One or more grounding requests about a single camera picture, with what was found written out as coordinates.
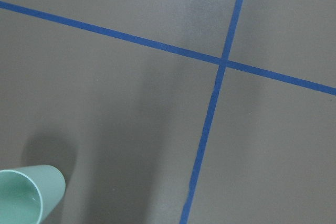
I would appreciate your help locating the green cup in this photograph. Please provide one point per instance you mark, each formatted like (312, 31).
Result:
(29, 194)

